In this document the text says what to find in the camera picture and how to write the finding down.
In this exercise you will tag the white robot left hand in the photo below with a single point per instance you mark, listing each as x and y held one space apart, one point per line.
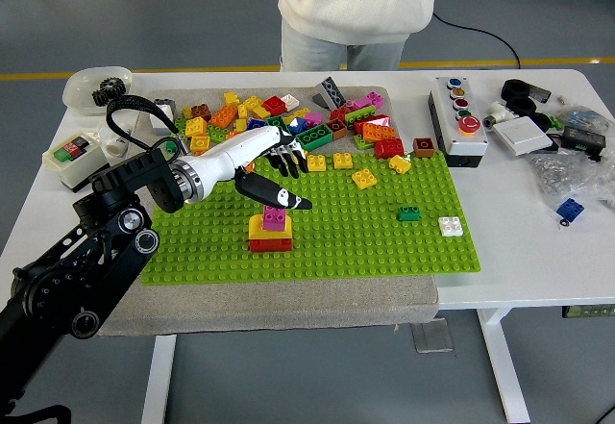
235 152

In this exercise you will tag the magenta square brick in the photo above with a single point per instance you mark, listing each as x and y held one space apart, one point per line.
274 218

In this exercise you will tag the yellow curved brick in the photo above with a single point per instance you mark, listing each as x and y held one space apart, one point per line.
254 229

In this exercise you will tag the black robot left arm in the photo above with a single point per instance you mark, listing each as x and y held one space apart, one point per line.
139 169

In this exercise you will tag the orange flat long brick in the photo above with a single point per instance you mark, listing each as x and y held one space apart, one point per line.
233 134

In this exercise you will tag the green square brick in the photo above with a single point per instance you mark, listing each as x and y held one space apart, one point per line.
362 141
217 134

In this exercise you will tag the yellow narrow brick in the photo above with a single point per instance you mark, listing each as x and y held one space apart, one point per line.
240 125
242 111

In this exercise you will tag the blue square brick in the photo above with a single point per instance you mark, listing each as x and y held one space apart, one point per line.
257 125
298 125
570 208

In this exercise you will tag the yellow square brick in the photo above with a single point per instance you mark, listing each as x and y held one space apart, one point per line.
318 162
400 164
252 103
343 160
364 178
262 112
196 127
201 142
231 99

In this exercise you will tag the green long upturned brick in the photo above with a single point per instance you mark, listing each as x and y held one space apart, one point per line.
276 121
314 137

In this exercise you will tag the brown square brick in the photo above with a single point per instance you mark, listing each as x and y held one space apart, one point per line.
424 147
201 112

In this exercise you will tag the red square brick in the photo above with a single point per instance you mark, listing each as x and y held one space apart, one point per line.
339 115
275 105

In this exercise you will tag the white square brick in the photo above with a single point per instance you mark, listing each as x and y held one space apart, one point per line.
291 102
450 227

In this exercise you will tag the white and grey brick stack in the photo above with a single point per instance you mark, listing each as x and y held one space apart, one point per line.
165 107

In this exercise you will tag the pink square brick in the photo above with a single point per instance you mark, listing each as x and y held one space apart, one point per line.
314 117

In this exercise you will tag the red stepped brick stack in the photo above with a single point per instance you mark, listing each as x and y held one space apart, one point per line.
270 246

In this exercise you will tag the brown upturned brick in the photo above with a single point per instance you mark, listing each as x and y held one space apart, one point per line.
336 128

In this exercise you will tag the grey long brick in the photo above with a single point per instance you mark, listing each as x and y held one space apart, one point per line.
331 91

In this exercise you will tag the lime green long brick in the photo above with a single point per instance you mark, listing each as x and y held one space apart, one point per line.
360 115

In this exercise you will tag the pink long brick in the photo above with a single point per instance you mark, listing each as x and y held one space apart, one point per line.
371 100

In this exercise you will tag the red glossy sloped brick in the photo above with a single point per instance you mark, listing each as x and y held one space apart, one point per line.
377 120

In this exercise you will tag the red rounded brick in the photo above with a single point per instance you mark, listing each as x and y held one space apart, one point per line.
388 148

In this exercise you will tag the small dark green brick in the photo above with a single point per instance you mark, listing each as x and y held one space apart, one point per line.
408 214

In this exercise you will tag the black metal gear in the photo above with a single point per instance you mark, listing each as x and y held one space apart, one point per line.
115 86
100 96

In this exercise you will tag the green studded baseplate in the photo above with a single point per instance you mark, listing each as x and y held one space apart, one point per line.
346 246

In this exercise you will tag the grey-brown mat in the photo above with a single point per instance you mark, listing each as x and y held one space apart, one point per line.
264 304

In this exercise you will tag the white plastic bowl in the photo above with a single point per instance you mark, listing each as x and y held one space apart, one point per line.
79 88

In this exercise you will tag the person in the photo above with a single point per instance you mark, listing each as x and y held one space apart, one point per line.
355 1

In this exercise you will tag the white push-button control box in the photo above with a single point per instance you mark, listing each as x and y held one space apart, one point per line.
468 141

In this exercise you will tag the white table leg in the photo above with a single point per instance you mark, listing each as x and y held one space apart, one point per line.
158 381
504 371

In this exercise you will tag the white pipe fitting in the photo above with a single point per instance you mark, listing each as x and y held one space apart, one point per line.
499 112

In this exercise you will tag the grey floor plate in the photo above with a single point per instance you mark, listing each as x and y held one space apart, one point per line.
432 337

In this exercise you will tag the black clamp with metal plate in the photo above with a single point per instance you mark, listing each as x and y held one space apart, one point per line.
516 88

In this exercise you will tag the green plastic clip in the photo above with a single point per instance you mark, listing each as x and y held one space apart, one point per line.
557 120

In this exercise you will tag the clear bag of screws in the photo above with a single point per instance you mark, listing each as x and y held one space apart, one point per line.
567 174

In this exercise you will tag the black power adapter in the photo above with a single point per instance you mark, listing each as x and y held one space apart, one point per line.
583 139

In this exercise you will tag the clear bag of blue parts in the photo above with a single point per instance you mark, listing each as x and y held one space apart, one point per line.
583 117

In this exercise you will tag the table height control panel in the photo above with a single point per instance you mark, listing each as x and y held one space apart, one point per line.
588 311

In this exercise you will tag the white switch box green red buttons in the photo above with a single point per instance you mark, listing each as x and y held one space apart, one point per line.
77 167

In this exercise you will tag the white wall switch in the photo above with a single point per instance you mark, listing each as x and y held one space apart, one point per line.
522 136

